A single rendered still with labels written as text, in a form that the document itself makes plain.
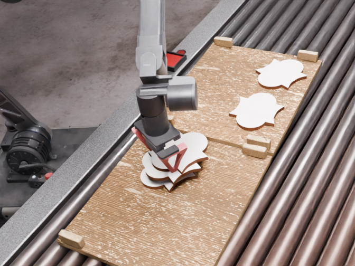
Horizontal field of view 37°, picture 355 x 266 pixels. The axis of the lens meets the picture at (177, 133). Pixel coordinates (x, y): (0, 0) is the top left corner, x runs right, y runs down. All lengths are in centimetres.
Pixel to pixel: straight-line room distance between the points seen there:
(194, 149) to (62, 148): 132
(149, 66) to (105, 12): 293
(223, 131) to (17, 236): 56
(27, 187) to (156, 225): 129
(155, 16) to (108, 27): 265
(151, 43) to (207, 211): 39
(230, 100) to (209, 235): 46
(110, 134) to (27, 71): 219
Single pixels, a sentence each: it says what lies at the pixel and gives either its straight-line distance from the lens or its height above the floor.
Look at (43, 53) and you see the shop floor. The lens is 375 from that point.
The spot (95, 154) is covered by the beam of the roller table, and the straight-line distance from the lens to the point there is 142.
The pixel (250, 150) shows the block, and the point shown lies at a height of 96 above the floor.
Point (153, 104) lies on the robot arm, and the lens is 111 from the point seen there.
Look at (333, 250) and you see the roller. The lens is 115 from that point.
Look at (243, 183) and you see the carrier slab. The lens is 124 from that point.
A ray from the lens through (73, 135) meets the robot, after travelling 258.
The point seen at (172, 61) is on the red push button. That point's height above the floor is 93.
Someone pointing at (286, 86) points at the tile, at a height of 95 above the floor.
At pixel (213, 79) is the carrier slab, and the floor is 94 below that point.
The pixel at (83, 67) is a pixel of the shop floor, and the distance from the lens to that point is 348.
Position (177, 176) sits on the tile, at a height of 98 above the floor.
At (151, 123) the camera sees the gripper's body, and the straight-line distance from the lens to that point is 114.
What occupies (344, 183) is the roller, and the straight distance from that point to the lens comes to 127.
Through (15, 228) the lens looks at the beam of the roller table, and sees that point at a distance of 132.
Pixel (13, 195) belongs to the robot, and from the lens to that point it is 241.
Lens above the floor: 185
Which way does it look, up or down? 41 degrees down
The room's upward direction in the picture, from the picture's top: 10 degrees counter-clockwise
